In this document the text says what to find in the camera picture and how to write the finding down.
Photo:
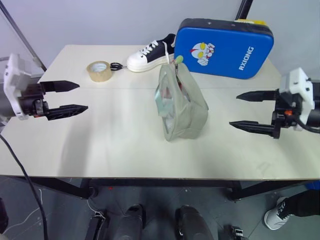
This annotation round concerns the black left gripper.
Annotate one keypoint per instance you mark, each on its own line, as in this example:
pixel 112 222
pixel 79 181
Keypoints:
pixel 31 102

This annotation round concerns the brown packing tape roll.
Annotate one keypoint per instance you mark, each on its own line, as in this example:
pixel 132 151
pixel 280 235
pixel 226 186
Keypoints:
pixel 100 73

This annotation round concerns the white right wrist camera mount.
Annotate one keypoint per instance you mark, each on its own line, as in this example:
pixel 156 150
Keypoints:
pixel 300 83

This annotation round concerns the blue cartoon case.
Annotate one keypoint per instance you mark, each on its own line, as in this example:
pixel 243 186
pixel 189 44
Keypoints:
pixel 225 50

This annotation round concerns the black metal table frame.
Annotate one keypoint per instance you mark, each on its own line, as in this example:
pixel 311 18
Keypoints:
pixel 160 182

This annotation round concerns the black upright pole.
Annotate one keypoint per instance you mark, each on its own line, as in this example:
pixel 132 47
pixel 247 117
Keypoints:
pixel 243 8

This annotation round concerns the dark rounded shape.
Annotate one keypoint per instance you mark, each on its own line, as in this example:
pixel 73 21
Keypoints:
pixel 132 222
pixel 192 225

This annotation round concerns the person's black trouser leg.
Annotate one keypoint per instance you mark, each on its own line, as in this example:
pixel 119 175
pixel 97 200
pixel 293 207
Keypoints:
pixel 303 203

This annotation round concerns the blue floor object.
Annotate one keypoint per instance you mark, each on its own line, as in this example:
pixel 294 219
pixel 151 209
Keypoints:
pixel 313 188

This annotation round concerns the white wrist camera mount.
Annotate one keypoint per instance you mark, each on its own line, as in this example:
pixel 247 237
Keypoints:
pixel 13 82
pixel 300 83

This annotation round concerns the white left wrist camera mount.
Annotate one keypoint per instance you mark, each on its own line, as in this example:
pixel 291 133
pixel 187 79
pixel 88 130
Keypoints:
pixel 13 82

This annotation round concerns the person's white sneaker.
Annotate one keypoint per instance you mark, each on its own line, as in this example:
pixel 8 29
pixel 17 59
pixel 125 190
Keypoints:
pixel 276 215

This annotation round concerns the white and black sneaker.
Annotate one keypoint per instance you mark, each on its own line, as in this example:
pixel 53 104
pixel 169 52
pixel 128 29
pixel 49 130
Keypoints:
pixel 147 58

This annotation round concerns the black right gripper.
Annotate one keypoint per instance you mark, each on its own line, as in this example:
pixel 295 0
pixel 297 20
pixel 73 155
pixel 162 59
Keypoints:
pixel 287 110

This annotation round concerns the dark slanted pole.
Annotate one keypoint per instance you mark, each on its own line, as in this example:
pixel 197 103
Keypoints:
pixel 22 32

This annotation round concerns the grey-green fabric pouch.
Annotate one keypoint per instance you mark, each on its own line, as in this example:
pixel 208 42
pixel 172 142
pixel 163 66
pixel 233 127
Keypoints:
pixel 186 110

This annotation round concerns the yellow object behind pad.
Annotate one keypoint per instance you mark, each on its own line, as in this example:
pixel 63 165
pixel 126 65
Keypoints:
pixel 251 21

